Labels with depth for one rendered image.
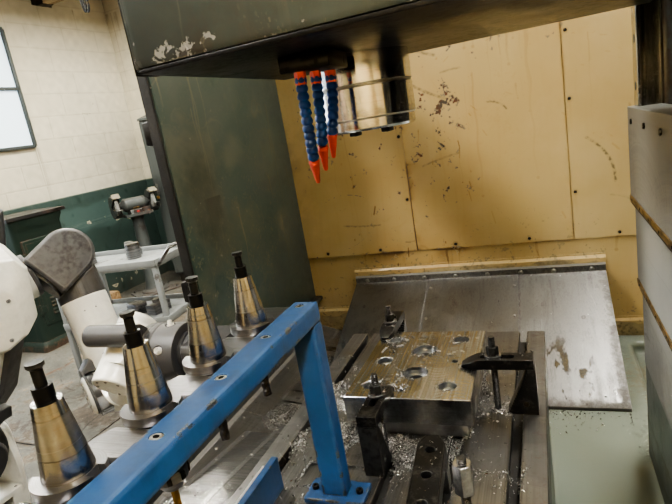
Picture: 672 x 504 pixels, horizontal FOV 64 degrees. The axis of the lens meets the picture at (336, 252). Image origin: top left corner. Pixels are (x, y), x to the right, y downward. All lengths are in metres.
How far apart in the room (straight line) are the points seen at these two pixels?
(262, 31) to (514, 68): 1.35
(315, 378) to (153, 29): 0.52
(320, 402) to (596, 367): 1.06
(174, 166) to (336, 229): 0.81
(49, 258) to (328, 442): 0.64
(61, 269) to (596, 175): 1.57
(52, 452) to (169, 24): 0.49
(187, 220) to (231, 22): 0.91
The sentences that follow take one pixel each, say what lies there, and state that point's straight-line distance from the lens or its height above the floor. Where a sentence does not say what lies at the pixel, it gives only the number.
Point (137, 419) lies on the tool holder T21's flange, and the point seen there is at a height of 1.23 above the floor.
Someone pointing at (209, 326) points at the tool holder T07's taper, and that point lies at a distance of 0.67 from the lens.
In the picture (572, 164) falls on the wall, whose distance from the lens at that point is 1.94.
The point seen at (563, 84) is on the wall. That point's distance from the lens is 1.93.
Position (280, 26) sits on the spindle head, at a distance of 0.66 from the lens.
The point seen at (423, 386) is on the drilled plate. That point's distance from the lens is 1.02.
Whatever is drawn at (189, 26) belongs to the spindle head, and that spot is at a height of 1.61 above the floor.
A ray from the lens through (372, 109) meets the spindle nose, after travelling 0.88.
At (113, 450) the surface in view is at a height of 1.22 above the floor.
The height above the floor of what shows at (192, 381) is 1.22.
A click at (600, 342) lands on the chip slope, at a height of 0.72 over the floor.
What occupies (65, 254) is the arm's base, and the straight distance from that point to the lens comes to 1.17.
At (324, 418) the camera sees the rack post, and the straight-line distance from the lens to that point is 0.85.
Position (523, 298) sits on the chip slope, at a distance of 1.93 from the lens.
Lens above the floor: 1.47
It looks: 13 degrees down
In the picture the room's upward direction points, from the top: 10 degrees counter-clockwise
